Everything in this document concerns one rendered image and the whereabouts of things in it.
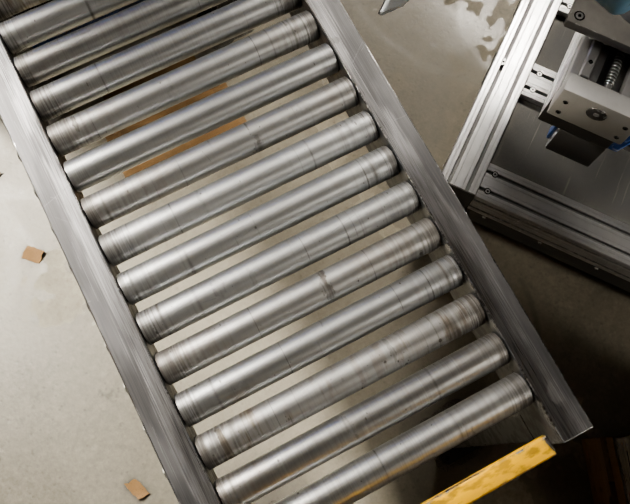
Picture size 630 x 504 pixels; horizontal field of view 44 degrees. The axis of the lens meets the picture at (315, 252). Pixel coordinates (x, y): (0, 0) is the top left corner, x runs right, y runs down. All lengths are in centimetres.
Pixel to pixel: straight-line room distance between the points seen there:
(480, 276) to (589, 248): 73
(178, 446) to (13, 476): 94
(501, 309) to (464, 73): 114
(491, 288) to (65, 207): 63
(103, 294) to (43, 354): 86
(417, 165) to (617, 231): 81
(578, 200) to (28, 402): 136
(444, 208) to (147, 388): 50
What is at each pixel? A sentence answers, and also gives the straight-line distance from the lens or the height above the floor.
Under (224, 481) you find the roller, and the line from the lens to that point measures 111.
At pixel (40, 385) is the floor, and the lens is 200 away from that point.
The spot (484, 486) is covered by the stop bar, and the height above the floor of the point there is 82.
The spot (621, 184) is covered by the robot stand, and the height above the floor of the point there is 21.
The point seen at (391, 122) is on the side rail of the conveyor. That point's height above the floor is 80.
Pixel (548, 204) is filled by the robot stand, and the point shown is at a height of 23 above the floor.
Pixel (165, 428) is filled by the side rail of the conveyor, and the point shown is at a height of 80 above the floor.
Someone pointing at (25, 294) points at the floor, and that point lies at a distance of 205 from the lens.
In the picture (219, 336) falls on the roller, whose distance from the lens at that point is 112.
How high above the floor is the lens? 190
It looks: 75 degrees down
